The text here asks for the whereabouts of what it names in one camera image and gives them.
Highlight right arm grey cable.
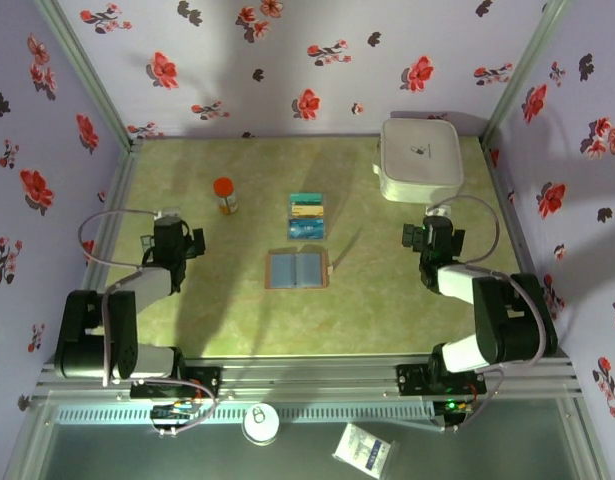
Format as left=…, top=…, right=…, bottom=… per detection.
left=426, top=194, right=546, bottom=432

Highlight white zip case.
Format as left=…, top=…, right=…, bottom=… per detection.
left=371, top=117, right=464, bottom=205

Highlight clear acrylic tray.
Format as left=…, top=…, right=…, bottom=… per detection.
left=285, top=190, right=331, bottom=245

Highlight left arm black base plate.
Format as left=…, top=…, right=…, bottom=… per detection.
left=130, top=366, right=223, bottom=400

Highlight aluminium front rail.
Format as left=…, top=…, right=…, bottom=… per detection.
left=31, top=355, right=584, bottom=401

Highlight left arm grey cable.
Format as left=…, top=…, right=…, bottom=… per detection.
left=78, top=208, right=219, bottom=436

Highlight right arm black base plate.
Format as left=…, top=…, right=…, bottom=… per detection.
left=395, top=363, right=488, bottom=396

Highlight aluminium side rail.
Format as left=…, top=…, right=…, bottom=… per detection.
left=61, top=139, right=144, bottom=364
left=479, top=134, right=571, bottom=359

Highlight white paper packet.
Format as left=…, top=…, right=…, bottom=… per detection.
left=331, top=422, right=397, bottom=476

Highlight aluminium frame post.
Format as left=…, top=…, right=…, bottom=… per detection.
left=480, top=0, right=574, bottom=146
left=34, top=0, right=144, bottom=151

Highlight white round can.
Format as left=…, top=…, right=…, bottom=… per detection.
left=241, top=402, right=281, bottom=446

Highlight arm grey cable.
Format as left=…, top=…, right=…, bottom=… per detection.
left=426, top=194, right=546, bottom=432
left=78, top=208, right=219, bottom=436

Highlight perforated metal cable duct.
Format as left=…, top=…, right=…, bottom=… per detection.
left=54, top=403, right=438, bottom=425

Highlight orange-lid pill bottle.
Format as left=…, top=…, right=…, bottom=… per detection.
left=212, top=177, right=240, bottom=216

